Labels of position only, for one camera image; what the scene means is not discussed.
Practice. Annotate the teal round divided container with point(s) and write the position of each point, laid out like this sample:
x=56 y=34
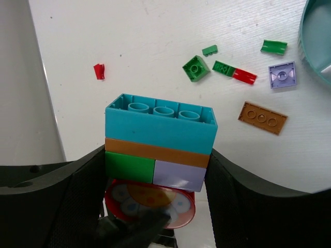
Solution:
x=314 y=39

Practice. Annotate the lavender inverted square lego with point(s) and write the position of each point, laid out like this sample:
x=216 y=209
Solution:
x=282 y=75

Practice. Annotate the red flat lego tile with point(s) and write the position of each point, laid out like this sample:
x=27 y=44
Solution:
x=244 y=76

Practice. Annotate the green sloped square lego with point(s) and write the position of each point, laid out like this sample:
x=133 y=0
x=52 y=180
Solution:
x=196 y=69

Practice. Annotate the small red lego piece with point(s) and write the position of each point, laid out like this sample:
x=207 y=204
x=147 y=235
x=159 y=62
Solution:
x=99 y=71

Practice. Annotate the red round printed lego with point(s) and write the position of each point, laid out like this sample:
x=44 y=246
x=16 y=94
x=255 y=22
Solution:
x=128 y=200

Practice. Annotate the lavender square lego brick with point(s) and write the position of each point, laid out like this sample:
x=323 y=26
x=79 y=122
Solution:
x=179 y=176

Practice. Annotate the large teal lego brick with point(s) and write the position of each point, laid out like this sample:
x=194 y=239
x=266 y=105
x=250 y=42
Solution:
x=161 y=123

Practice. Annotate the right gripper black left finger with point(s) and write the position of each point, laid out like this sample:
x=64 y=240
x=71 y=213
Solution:
x=53 y=205

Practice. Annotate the green curved lego tile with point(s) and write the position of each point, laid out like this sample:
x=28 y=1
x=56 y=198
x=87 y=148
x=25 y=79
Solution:
x=274 y=47

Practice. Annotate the small green lego plate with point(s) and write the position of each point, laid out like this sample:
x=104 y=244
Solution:
x=213 y=49

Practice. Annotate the brown lego plate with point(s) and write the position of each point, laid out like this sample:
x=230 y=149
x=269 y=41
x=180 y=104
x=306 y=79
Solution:
x=157 y=153
x=262 y=118

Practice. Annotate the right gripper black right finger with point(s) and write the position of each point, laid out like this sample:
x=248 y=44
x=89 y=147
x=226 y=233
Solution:
x=249 y=211

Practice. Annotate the green square lego brick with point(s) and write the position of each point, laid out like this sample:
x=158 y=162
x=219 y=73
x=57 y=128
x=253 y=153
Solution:
x=123 y=166

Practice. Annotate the brown inverted lego plate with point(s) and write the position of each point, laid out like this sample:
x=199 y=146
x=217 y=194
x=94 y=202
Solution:
x=262 y=118

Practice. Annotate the green two-stud lego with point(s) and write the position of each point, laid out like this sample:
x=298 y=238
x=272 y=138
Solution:
x=223 y=68

